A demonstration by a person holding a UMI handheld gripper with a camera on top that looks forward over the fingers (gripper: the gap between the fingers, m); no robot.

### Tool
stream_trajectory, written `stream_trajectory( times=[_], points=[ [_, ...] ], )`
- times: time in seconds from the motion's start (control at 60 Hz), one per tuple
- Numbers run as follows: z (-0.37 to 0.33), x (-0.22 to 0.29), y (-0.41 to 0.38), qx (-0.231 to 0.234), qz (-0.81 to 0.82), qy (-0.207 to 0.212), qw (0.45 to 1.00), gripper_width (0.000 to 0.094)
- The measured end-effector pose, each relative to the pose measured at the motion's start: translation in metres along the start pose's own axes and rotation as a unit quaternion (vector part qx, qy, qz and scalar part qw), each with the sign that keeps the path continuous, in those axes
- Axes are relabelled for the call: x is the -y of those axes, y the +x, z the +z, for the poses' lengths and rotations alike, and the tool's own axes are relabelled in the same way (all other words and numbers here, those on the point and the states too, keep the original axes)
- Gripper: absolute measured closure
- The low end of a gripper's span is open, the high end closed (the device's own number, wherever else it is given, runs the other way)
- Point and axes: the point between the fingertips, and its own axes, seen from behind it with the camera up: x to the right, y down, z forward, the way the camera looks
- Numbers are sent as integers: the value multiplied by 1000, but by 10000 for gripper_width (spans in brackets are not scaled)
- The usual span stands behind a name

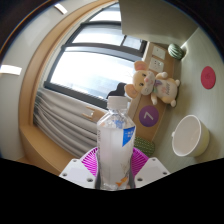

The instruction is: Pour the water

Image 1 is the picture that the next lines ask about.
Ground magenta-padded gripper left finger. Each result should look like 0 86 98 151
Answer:
59 147 100 190

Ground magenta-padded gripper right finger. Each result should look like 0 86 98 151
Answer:
129 147 171 190

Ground clear plastic water bottle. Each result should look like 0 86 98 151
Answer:
96 95 137 192

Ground tall green cactus ornament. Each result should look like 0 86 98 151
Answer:
133 135 156 158

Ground pale yellow paper cup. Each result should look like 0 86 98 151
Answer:
171 114 211 158

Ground grey window curtain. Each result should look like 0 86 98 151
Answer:
32 88 101 159

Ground round purple number sign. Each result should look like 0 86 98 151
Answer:
138 105 160 128

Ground black horse figurine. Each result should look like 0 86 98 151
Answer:
107 82 132 99

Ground beige plush mouse toy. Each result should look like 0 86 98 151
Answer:
124 60 181 108

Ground flat round red coaster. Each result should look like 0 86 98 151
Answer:
200 65 217 90

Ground round green cactus ornament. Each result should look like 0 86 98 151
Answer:
167 43 185 61

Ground long ceiling light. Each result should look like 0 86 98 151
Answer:
0 64 23 76
54 3 69 15

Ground grey desk divider panel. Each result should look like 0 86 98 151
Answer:
118 0 199 48

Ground white wall socket plate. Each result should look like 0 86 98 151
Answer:
152 45 167 60
148 57 165 73

